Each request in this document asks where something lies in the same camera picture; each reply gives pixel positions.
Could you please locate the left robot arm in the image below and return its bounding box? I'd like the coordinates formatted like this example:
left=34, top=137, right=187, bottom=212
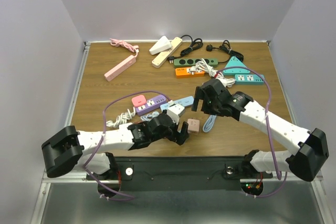
left=41, top=111, right=189, bottom=179

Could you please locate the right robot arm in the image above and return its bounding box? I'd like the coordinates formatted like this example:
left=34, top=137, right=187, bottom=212
left=192, top=79, right=329, bottom=182

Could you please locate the pink plug adapter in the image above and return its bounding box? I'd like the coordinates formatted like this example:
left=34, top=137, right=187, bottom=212
left=131, top=94, right=146, bottom=108

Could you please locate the pink cube socket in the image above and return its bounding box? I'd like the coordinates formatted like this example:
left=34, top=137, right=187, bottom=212
left=187, top=119, right=200, bottom=133

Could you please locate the light blue power strip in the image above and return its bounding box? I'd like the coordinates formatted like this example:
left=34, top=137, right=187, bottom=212
left=160, top=96, right=194, bottom=111

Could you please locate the purple power strip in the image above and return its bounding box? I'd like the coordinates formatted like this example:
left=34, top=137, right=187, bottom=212
left=135, top=94, right=167, bottom=116

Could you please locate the orange power strip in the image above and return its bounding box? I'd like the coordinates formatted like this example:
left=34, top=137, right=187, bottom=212
left=175, top=67, right=205, bottom=79

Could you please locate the green power strip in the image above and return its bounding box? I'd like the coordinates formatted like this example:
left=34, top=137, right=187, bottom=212
left=173, top=58, right=218, bottom=68

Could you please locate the teal rectangular power strip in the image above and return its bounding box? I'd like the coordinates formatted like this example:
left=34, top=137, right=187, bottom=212
left=235, top=74, right=264, bottom=85

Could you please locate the teal triangular socket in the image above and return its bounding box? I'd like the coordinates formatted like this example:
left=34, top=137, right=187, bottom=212
left=223, top=57, right=250, bottom=76

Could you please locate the beige power strip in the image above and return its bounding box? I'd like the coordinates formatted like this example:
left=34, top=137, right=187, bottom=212
left=152, top=37, right=182, bottom=68

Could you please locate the white triangular socket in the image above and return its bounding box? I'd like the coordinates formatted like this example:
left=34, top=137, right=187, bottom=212
left=149, top=36, right=172, bottom=55

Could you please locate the pink power strip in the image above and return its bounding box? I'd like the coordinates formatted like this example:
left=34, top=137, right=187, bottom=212
left=104, top=56, right=136, bottom=81

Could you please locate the grey-blue plug with cable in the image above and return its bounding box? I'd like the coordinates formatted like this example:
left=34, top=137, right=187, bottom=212
left=140, top=111, right=160, bottom=121

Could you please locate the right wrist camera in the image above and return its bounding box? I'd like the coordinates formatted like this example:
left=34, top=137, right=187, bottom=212
left=212, top=72, right=223, bottom=79

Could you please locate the white bundled cable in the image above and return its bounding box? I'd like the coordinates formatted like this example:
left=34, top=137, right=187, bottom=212
left=187, top=60, right=237, bottom=88

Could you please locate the white braided cable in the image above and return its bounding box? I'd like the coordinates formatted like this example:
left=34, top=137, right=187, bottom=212
left=106, top=108, right=137, bottom=128

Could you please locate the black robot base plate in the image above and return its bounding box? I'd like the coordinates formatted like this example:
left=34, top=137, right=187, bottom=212
left=95, top=156, right=272, bottom=191

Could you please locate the black cable with europlug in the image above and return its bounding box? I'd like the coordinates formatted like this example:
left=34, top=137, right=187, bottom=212
left=167, top=34, right=204, bottom=64

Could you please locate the black cable with plug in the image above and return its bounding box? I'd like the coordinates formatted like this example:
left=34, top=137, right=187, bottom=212
left=206, top=39, right=245, bottom=63

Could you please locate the pink strip cable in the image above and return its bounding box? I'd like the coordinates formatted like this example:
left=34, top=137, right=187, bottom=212
left=109, top=38, right=140, bottom=58

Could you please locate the aluminium frame rail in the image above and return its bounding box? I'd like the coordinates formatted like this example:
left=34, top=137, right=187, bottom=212
left=41, top=41, right=91, bottom=178

